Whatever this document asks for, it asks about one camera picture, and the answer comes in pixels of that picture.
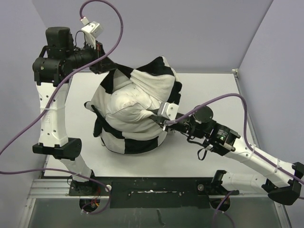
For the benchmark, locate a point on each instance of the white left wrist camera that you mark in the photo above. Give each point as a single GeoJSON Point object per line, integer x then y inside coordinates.
{"type": "Point", "coordinates": [91, 31]}

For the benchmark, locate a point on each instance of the black white checkered pillowcase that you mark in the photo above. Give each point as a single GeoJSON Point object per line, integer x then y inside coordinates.
{"type": "Point", "coordinates": [157, 79]}

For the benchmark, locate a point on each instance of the aluminium front frame rail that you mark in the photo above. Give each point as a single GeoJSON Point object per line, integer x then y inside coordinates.
{"type": "Point", "coordinates": [59, 188]}

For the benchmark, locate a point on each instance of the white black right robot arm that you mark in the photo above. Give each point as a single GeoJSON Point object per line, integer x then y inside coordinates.
{"type": "Point", "coordinates": [274, 177]}

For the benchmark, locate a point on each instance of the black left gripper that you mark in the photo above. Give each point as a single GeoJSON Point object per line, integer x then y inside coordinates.
{"type": "Point", "coordinates": [102, 66]}

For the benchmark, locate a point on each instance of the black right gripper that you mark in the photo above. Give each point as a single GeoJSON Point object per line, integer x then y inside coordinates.
{"type": "Point", "coordinates": [159, 121]}

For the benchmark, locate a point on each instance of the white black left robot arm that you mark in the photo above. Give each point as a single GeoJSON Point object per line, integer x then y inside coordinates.
{"type": "Point", "coordinates": [52, 69]}

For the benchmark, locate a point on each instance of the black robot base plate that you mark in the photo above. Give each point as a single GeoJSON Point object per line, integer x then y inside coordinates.
{"type": "Point", "coordinates": [198, 192]}

